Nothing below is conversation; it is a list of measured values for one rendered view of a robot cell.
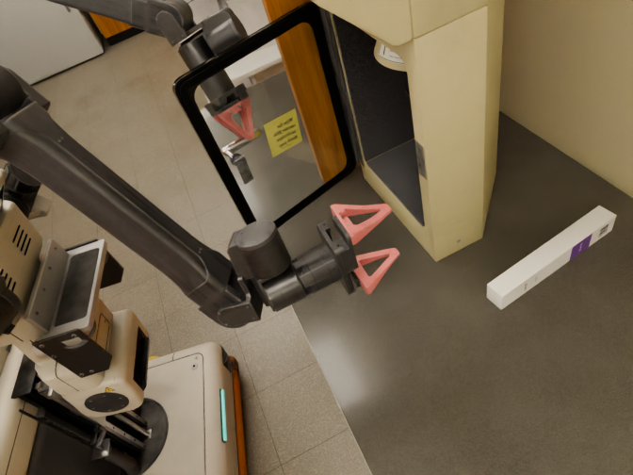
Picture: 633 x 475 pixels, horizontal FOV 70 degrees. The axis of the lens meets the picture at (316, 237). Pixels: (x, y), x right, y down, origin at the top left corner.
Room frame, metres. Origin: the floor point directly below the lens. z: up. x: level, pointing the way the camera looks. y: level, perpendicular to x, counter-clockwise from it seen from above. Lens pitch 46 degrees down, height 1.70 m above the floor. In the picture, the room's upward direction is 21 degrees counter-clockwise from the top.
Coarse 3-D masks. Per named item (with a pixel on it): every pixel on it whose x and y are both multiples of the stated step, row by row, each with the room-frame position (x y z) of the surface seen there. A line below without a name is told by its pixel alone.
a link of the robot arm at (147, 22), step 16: (48, 0) 0.95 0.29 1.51; (64, 0) 0.94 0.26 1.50; (80, 0) 0.93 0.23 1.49; (96, 0) 0.92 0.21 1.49; (112, 0) 0.91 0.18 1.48; (128, 0) 0.90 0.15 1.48; (144, 0) 0.89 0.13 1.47; (160, 0) 0.89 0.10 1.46; (176, 0) 0.91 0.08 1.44; (112, 16) 0.91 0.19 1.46; (128, 16) 0.90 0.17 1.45; (144, 16) 0.88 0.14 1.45; (176, 16) 0.87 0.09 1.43; (192, 16) 0.92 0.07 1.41; (160, 32) 0.87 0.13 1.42
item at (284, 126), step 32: (256, 32) 0.79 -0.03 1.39; (288, 32) 0.81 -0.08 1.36; (256, 64) 0.78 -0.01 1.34; (288, 64) 0.80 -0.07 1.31; (320, 64) 0.83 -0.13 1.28; (224, 96) 0.75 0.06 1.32; (256, 96) 0.77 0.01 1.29; (288, 96) 0.80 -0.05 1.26; (320, 96) 0.82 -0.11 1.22; (224, 128) 0.74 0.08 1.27; (256, 128) 0.76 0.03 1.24; (288, 128) 0.79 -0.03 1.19; (320, 128) 0.81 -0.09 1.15; (256, 160) 0.75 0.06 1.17; (288, 160) 0.78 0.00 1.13; (320, 160) 0.81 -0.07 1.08; (256, 192) 0.74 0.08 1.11; (288, 192) 0.77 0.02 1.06
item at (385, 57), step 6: (378, 42) 0.70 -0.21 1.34; (378, 48) 0.70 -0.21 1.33; (384, 48) 0.67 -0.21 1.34; (378, 54) 0.69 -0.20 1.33; (384, 54) 0.67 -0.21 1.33; (390, 54) 0.66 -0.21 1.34; (396, 54) 0.65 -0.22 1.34; (378, 60) 0.69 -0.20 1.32; (384, 60) 0.67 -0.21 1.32; (390, 60) 0.66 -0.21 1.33; (396, 60) 0.65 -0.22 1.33; (402, 60) 0.64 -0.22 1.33; (390, 66) 0.65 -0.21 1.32; (396, 66) 0.64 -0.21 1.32; (402, 66) 0.63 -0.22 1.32
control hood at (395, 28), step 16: (320, 0) 0.52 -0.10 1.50; (336, 0) 0.53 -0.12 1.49; (352, 0) 0.53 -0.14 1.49; (368, 0) 0.53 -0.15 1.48; (384, 0) 0.53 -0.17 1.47; (400, 0) 0.54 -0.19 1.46; (352, 16) 0.53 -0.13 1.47; (368, 16) 0.53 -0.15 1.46; (384, 16) 0.53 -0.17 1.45; (400, 16) 0.54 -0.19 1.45; (368, 32) 0.53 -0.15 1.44; (384, 32) 0.53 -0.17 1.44; (400, 32) 0.53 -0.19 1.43
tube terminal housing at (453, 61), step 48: (432, 0) 0.54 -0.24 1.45; (480, 0) 0.55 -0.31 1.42; (432, 48) 0.54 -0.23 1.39; (480, 48) 0.55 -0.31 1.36; (432, 96) 0.54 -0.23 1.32; (480, 96) 0.55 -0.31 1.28; (432, 144) 0.54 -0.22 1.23; (480, 144) 0.55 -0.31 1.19; (384, 192) 0.74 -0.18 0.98; (432, 192) 0.54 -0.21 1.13; (480, 192) 0.55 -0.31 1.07; (432, 240) 0.54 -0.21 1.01
